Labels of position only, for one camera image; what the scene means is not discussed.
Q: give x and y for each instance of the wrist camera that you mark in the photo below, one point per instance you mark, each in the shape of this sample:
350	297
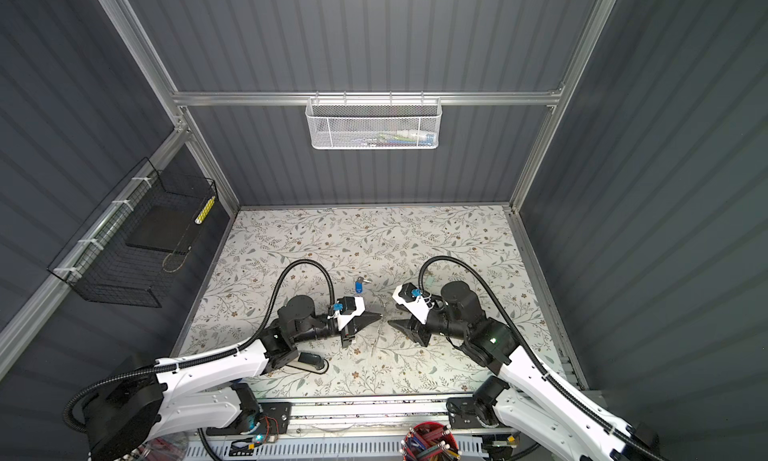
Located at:
345	309
418	303

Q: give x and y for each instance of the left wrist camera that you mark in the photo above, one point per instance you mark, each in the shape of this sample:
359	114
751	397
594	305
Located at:
345	309

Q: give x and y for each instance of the yellow marker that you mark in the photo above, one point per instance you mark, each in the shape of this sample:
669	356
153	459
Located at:
205	210

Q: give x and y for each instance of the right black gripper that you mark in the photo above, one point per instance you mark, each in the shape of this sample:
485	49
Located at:
413	330

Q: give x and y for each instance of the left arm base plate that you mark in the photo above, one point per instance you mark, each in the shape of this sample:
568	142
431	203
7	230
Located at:
269	419

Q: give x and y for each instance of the black wire basket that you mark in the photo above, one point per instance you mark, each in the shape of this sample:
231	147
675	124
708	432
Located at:
132	253

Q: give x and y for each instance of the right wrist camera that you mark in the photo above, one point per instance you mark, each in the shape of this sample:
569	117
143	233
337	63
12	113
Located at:
418	303

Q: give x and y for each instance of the red pencil cup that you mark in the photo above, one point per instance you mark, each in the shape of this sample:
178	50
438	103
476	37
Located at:
429	441

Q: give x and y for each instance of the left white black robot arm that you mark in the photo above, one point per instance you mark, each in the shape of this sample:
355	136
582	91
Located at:
205	390

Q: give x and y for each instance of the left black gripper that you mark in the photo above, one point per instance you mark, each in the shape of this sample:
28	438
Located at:
363	320

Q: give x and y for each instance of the black foam pad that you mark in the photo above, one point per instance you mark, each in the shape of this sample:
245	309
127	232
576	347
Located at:
165	230

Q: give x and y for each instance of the grey black stapler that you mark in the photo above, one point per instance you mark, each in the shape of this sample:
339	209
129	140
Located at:
312	363

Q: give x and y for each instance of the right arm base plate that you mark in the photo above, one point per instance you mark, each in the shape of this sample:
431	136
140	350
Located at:
465	413

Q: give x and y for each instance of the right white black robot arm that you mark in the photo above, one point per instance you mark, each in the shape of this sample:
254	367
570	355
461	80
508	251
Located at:
521	393

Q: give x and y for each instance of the white wire mesh basket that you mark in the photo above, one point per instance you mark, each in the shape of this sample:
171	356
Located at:
387	124

